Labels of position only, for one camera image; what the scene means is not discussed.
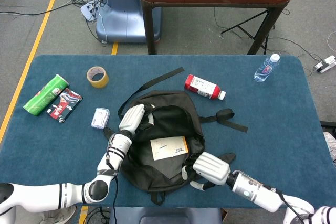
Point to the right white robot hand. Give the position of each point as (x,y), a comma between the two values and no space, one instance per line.
(212,167)

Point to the black red illustrated book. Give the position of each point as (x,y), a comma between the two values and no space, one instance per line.
(64,106)

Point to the white power strip with plugs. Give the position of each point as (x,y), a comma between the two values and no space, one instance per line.
(88,11)

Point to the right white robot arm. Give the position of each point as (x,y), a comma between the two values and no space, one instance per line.
(257,190)

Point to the clear water bottle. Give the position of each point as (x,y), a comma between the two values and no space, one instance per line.
(265,70)

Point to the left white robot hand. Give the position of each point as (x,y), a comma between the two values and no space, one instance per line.
(132,117)

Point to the blue grey chair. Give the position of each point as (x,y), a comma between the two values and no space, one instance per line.
(162,216)

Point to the yellow tape roll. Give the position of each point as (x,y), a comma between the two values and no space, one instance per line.
(101,83)

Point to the green chip can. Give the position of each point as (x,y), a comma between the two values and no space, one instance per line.
(44,95)

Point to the blue felt table cover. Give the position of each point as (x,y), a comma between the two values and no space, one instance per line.
(275,134)

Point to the white plastic packet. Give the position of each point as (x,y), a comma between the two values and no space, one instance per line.
(99,117)

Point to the blue grey machine base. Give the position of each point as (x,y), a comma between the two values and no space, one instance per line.
(123,19)

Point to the white book with yellow spine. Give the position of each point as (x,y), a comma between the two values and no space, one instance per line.
(168,148)

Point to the white black power strip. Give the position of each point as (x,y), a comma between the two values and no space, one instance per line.
(326,65)

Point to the black fabric backpack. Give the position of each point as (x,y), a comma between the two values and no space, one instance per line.
(162,119)

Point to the red juice bottle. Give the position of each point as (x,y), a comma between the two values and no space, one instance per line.
(202,86)

